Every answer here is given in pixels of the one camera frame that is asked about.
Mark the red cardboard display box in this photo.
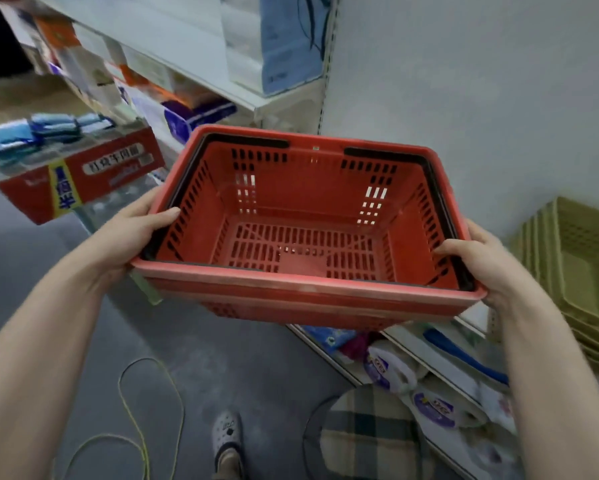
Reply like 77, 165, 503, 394
0, 121, 166, 226

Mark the blue and white box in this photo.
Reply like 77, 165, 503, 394
422, 327, 510, 388

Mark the row of shelf goods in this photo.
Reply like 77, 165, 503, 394
0, 0, 220, 140

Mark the blue printed packet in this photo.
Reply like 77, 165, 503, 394
302, 325, 358, 354

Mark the person's white clog shoe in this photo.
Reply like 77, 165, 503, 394
211, 410, 245, 480

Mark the blue and white paper pack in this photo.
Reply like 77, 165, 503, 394
219, 0, 336, 98

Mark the clear plastic shelf divider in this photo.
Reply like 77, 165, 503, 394
128, 269, 164, 306

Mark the stack of green plastic baskets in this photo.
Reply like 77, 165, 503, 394
509, 196, 599, 375

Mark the pile of blue packets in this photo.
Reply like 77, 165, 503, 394
0, 113, 116, 161

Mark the white roll with purple label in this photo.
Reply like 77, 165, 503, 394
411, 382, 490, 430
364, 340, 420, 395

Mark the yellow-green cable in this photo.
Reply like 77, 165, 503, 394
49, 357, 186, 480

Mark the purple and white packet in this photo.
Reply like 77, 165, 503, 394
162, 99, 237, 144

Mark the red plastic shopping basket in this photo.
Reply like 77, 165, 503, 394
130, 124, 488, 331

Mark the plaid round stool cushion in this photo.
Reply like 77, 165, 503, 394
303, 385, 438, 480

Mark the white metal store shelf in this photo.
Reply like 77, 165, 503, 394
29, 0, 340, 145

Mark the person's left hand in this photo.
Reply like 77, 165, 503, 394
82, 186, 181, 291

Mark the person's right hand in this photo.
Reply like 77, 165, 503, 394
434, 218, 535, 311

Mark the person's right forearm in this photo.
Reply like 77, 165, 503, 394
494, 289, 599, 480

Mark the person's left forearm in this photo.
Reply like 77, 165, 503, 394
0, 242, 111, 480

